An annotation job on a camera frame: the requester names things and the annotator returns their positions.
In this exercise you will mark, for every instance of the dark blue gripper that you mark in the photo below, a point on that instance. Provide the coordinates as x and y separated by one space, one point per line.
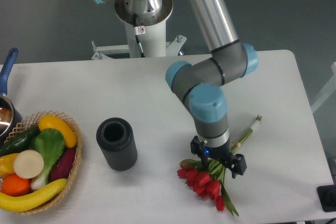
236 163

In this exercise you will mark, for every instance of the red tulip bouquet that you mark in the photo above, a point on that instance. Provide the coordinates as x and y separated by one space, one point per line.
207 180

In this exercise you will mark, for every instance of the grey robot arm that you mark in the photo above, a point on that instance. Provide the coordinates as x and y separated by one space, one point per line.
197 86

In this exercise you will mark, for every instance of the dark grey ribbed vase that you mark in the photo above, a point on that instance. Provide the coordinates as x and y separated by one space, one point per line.
116 140

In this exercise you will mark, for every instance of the black device at edge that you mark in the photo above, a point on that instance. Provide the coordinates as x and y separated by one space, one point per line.
327 197

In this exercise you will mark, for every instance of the purple sweet potato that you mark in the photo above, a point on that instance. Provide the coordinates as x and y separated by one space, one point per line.
64 165

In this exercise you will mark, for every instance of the green bok choy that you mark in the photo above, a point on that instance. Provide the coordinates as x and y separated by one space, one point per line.
50 144

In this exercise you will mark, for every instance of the yellow squash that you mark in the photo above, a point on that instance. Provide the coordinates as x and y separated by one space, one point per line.
52 122

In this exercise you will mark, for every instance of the woven wicker basket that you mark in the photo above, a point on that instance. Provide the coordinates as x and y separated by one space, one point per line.
33 120

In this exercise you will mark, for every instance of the green cucumber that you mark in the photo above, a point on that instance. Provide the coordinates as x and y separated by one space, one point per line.
19 142

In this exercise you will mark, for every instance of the orange fruit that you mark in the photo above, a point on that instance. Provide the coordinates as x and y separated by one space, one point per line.
15 186

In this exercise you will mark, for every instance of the yellow bell pepper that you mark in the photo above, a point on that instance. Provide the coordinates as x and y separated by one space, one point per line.
7 164

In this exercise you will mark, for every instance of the yellow banana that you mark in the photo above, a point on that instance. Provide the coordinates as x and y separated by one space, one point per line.
32 200

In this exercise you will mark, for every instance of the white frame at right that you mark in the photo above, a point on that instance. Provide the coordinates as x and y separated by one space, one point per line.
325 92

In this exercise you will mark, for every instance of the blue handled saucepan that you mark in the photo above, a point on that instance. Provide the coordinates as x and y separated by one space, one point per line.
9 115

